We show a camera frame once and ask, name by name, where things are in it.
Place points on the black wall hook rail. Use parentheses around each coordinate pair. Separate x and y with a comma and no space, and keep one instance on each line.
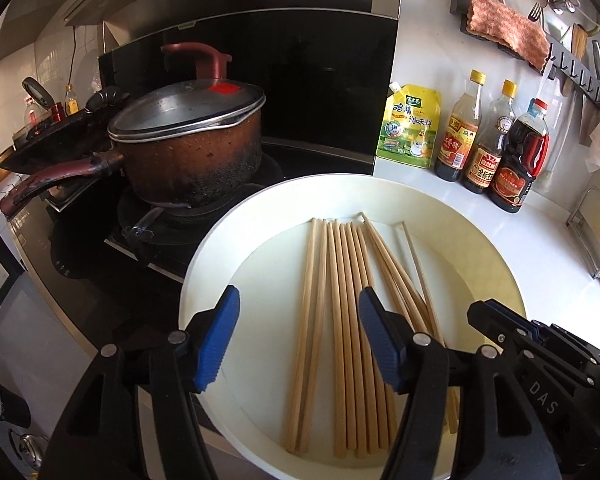
(560,57)

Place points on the yellow oil bottle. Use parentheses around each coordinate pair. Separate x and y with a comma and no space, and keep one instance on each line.
(71,105)

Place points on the steel kitchen knife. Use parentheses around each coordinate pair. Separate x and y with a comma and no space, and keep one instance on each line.
(597,60)

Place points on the yellow seasoning pouch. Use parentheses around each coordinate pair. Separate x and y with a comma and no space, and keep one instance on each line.
(410,135)

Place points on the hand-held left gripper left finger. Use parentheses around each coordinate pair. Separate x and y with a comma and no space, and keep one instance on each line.
(215,340)

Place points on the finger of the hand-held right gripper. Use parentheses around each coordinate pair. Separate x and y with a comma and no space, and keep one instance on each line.
(495,322)
(570,345)

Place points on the white round basin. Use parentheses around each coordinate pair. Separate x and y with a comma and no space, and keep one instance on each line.
(260,285)

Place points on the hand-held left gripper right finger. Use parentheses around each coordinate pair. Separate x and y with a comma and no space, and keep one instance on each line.
(380,335)

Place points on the clear glass bottle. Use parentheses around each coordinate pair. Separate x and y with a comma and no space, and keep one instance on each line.
(32,115)

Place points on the black gas stove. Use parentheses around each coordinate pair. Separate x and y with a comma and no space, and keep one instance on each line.
(130,255)

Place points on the dark sauce bottle yellow cap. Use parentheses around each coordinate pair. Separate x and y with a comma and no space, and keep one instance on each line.
(482,170)

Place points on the brown saucepan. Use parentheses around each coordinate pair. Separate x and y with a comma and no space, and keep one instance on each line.
(190,160)

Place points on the pink dish cloth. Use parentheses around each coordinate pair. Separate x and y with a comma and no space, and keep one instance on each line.
(505,30)

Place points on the metal fork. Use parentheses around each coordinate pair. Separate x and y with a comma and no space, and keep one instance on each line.
(534,12)

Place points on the bundle of wooden chopsticks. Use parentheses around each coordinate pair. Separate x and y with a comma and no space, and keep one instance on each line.
(350,285)

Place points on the amber vinegar bottle yellow cap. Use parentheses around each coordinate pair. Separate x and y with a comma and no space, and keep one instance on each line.
(455,150)

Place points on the beige hanging rag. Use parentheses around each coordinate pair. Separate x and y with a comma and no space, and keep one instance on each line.
(597,145)

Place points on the black wok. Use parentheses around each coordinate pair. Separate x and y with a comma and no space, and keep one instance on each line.
(60,140)

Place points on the steel oven panel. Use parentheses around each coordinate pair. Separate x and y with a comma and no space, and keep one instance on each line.
(10,340)

